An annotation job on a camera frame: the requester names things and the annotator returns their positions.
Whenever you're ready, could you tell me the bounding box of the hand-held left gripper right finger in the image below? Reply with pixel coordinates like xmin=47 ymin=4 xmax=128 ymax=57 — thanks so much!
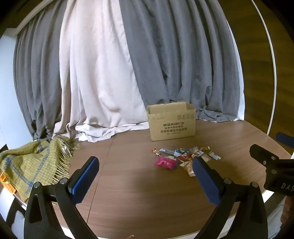
xmin=192 ymin=156 xmax=269 ymax=239

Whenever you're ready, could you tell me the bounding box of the red snack packet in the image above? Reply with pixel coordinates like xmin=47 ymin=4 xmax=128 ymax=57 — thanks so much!
xmin=176 ymin=154 xmax=194 ymax=162

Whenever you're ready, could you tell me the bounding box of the pink snack packet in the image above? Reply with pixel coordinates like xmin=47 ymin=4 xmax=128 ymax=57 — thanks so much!
xmin=155 ymin=156 xmax=179 ymax=171

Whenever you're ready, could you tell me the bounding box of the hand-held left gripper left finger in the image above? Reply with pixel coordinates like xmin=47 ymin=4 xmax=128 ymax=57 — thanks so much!
xmin=24 ymin=156 xmax=100 ymax=239

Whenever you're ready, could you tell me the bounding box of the dark chair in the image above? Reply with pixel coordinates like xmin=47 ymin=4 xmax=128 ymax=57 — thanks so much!
xmin=6 ymin=200 xmax=27 ymax=232

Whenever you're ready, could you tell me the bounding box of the white curved pole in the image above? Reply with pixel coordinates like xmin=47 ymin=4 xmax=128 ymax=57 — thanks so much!
xmin=250 ymin=0 xmax=276 ymax=136

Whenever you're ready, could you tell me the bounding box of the grey curtain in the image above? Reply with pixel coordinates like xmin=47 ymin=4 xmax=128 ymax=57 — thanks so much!
xmin=119 ymin=0 xmax=244 ymax=121
xmin=13 ymin=22 xmax=70 ymax=141

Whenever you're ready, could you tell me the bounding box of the blue candy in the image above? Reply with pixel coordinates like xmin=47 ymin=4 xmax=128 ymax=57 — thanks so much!
xmin=174 ymin=148 xmax=191 ymax=157

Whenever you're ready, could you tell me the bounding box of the tan snack packet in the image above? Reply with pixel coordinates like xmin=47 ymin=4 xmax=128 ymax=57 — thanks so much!
xmin=180 ymin=160 xmax=196 ymax=177

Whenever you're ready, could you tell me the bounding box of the white curtain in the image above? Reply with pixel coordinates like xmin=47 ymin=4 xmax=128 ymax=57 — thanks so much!
xmin=52 ymin=0 xmax=150 ymax=143

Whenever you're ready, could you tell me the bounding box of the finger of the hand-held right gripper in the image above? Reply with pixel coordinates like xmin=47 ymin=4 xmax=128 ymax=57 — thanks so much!
xmin=276 ymin=132 xmax=294 ymax=149
xmin=250 ymin=144 xmax=279 ymax=170

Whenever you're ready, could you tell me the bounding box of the orange plastic crate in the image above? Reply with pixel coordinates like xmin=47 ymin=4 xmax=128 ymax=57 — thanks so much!
xmin=0 ymin=171 xmax=18 ymax=196

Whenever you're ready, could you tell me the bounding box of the silver snack wrapper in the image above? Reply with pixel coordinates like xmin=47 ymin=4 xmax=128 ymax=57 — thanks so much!
xmin=190 ymin=147 xmax=203 ymax=158

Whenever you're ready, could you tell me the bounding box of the brown cardboard box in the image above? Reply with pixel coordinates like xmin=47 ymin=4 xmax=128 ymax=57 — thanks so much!
xmin=147 ymin=102 xmax=197 ymax=141

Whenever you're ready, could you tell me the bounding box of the yellow plaid fringed blanket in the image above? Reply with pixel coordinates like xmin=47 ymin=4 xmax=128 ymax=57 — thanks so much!
xmin=0 ymin=137 xmax=81 ymax=203

